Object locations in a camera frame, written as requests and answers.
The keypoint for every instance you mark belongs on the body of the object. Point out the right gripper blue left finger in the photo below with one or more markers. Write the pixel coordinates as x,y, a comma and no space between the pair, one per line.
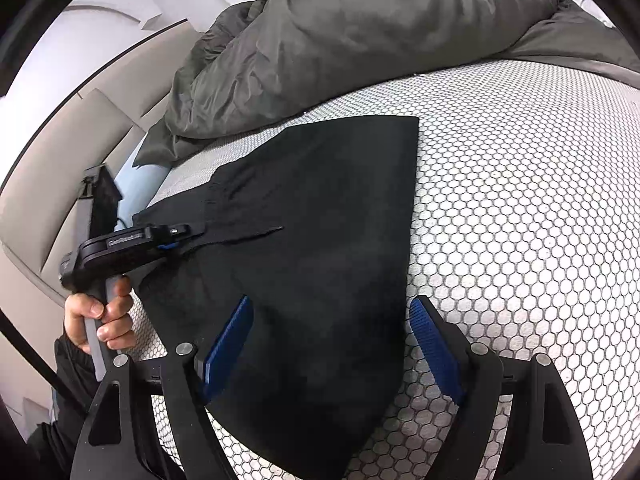
219,360

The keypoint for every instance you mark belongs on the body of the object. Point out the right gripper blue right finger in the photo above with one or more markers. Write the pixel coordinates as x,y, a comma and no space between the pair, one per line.
436,341

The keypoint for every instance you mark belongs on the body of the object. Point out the black pants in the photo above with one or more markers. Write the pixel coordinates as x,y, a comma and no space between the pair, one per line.
313,227

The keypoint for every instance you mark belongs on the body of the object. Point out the black sleeve forearm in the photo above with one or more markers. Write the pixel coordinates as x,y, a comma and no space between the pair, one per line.
54,444

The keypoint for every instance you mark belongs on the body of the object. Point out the person's left hand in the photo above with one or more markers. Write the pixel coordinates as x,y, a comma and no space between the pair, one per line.
116,324

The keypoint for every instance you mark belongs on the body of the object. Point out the light blue pillow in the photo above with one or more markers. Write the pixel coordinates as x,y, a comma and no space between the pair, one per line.
138,186

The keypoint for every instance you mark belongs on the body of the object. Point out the beige upholstered headboard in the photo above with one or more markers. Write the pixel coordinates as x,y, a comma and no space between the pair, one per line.
103,121

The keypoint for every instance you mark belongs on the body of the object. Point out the white honeycomb mattress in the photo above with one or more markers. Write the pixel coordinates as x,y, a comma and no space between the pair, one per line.
525,230

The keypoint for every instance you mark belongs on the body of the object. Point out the grey duvet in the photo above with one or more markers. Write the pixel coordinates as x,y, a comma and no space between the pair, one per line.
264,61

